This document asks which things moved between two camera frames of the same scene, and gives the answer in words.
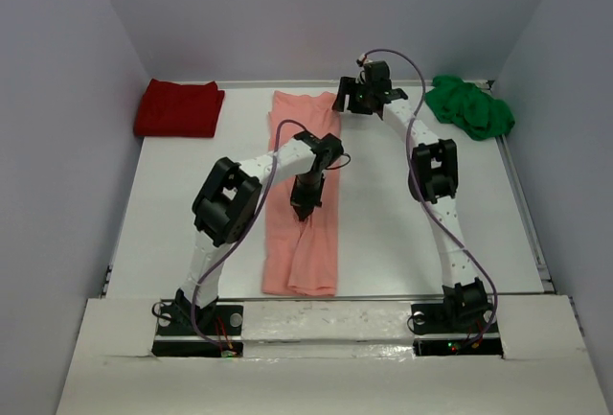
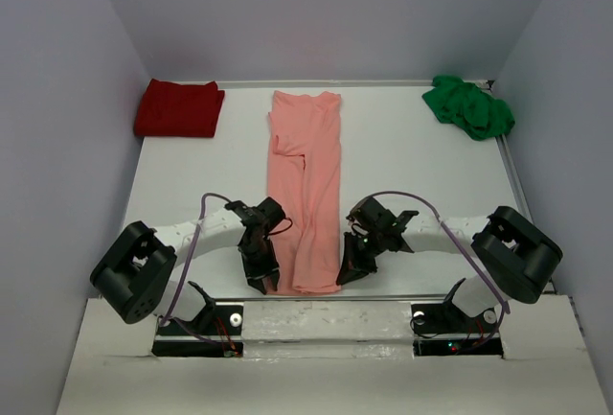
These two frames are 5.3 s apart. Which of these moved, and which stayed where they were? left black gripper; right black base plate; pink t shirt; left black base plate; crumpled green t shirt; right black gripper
Moved: left black gripper; right black gripper
Stayed: crumpled green t shirt; right black base plate; pink t shirt; left black base plate
